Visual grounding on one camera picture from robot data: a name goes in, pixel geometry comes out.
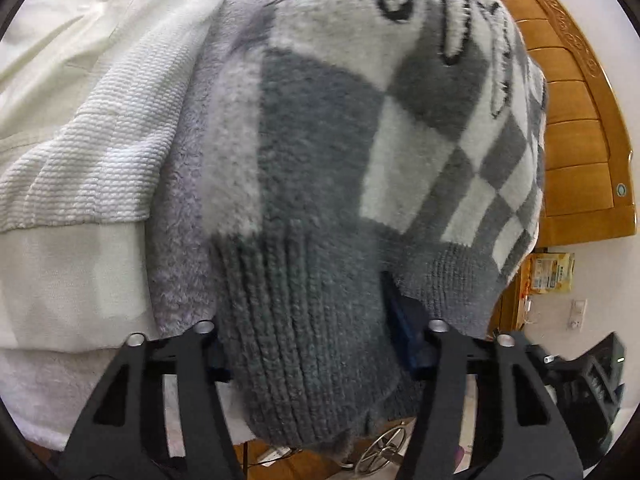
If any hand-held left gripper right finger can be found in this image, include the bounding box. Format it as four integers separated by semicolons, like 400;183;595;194
382;272;583;480

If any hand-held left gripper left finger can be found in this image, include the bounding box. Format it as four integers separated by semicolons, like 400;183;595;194
57;321;236;480

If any grey white checkered cardigan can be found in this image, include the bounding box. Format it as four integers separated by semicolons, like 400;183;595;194
202;0;547;461

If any yellow packet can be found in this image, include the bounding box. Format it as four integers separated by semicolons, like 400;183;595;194
530;252;576;292

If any chrome spoked wheel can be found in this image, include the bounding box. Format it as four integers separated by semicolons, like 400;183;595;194
357;427;416;471

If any lavender fleece garment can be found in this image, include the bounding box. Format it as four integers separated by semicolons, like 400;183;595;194
145;0;281;341

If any white ribbed garment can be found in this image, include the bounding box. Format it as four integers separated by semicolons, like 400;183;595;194
0;0;241;351

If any wooden bed headboard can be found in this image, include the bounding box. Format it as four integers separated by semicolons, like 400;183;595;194
487;0;638;333

